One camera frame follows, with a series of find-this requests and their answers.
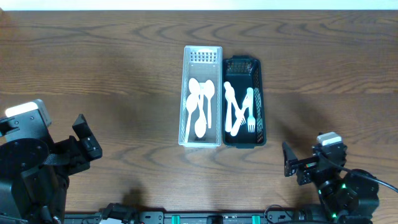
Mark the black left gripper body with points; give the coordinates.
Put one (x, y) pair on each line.
(76, 148)

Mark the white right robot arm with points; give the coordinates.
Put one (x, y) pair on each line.
(349, 199)

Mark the white plastic spoon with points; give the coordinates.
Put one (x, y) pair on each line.
(228, 97)

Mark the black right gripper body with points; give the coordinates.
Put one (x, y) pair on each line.
(307, 170)

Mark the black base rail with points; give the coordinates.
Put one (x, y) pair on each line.
(117, 213)

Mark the pale green plastic fork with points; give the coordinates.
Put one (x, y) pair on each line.
(251, 119)

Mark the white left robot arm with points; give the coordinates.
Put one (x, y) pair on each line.
(35, 170)

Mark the dark green mesh basket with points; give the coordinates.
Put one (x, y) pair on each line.
(243, 71)

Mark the white plastic fork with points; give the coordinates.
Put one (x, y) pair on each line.
(236, 126)
(236, 107)

